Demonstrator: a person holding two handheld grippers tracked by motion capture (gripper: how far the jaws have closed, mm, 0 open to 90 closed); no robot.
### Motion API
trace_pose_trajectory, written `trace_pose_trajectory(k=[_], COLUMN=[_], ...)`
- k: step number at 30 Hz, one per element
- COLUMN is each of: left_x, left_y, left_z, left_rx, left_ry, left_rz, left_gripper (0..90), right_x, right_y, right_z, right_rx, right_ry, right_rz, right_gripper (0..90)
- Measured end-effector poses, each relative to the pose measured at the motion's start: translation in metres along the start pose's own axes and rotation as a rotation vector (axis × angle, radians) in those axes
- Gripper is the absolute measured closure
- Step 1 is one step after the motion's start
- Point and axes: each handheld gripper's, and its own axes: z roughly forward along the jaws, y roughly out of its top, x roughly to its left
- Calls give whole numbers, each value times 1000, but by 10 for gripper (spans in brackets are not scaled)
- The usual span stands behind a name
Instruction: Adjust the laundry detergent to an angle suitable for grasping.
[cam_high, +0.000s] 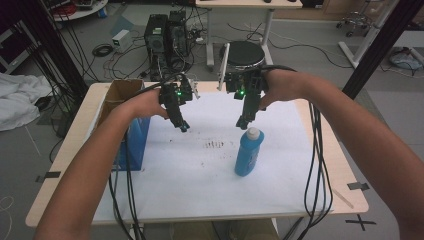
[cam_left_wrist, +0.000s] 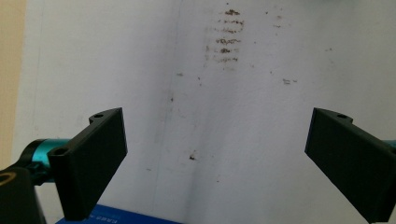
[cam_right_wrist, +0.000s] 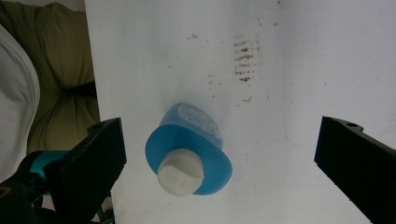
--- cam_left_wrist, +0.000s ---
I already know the white table mat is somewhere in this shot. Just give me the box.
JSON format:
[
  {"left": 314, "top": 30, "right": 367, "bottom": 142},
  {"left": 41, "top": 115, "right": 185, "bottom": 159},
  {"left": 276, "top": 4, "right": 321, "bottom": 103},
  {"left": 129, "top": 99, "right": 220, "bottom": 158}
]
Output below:
[{"left": 12, "top": 0, "right": 396, "bottom": 224}]

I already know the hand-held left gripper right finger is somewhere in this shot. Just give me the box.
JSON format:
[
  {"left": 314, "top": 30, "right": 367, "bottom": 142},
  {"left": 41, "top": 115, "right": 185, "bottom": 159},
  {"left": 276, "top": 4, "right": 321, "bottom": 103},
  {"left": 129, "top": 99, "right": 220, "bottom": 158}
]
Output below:
[{"left": 304, "top": 107, "right": 396, "bottom": 224}]

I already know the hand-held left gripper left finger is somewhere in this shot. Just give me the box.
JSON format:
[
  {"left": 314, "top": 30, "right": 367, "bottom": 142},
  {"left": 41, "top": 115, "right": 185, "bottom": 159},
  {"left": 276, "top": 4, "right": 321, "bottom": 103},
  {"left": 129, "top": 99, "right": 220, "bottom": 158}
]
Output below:
[{"left": 47, "top": 107, "right": 128, "bottom": 222}]

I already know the blue cardboard box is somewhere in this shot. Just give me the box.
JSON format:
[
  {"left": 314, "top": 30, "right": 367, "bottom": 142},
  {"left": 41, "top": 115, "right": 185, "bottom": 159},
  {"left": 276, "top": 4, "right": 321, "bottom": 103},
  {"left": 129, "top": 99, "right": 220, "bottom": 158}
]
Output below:
[{"left": 55, "top": 203, "right": 183, "bottom": 224}]

